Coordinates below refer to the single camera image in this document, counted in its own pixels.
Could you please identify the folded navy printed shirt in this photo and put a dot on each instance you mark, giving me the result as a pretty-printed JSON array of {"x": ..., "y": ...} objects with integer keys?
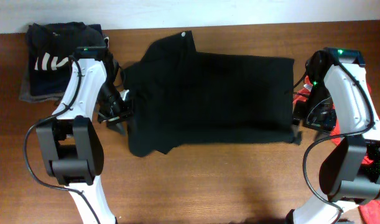
[{"x": 50, "y": 46}]

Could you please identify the red shirt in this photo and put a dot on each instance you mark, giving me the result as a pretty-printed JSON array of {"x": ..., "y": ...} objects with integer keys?
[{"x": 350, "y": 175}]

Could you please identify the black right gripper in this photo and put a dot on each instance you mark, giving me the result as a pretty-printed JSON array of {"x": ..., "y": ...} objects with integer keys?
[{"x": 324, "y": 125}]

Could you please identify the folded grey shirt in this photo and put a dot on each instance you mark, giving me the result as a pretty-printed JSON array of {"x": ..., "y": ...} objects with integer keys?
[{"x": 43, "y": 98}]

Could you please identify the black polo shirt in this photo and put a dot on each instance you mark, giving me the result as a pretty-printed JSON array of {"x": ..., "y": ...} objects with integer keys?
[{"x": 183, "y": 96}]

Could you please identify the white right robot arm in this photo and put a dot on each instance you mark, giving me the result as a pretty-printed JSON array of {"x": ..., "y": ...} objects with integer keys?
[{"x": 326, "y": 64}]

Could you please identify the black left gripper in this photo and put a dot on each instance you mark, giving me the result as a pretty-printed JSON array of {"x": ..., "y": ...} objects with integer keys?
[{"x": 112, "y": 120}]

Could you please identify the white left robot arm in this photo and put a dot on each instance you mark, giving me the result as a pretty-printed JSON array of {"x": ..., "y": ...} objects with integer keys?
[{"x": 71, "y": 150}]

